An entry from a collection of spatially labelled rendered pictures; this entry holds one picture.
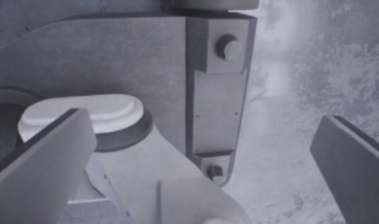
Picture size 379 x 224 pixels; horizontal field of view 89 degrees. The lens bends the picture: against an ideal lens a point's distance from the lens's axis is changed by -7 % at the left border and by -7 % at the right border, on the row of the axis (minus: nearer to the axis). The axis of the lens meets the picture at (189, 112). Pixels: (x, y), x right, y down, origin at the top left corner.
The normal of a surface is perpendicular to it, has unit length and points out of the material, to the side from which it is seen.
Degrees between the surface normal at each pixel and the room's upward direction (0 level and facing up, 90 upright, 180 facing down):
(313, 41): 0
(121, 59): 0
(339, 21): 0
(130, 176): 90
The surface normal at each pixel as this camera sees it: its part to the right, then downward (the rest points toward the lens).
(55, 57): 0.16, 0.51
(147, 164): 0.01, -0.85
